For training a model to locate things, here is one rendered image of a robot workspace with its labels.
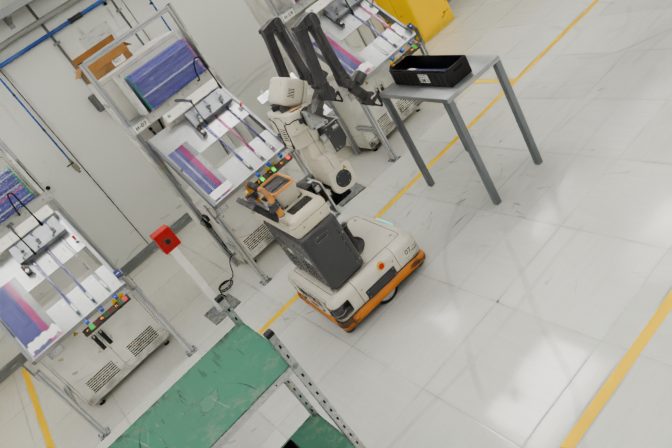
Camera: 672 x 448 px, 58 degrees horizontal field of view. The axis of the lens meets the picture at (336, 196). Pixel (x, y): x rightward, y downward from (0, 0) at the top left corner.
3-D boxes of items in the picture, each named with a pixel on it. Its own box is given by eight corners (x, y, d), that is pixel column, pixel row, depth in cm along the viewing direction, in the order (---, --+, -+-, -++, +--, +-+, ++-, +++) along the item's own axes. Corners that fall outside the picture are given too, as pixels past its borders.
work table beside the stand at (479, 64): (497, 205, 382) (446, 99, 346) (428, 186, 441) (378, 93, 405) (543, 161, 394) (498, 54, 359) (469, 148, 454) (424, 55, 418)
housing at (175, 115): (223, 94, 461) (221, 83, 448) (172, 133, 444) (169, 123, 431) (215, 87, 463) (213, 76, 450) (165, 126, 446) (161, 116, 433)
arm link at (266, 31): (253, 25, 345) (260, 24, 337) (273, 16, 350) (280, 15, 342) (282, 98, 363) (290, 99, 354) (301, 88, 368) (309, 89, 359)
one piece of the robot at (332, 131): (332, 156, 341) (313, 125, 331) (309, 150, 364) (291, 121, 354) (353, 139, 345) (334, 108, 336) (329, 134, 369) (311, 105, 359)
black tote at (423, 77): (395, 84, 403) (388, 70, 398) (414, 69, 408) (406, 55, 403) (452, 87, 355) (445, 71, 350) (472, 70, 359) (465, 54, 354)
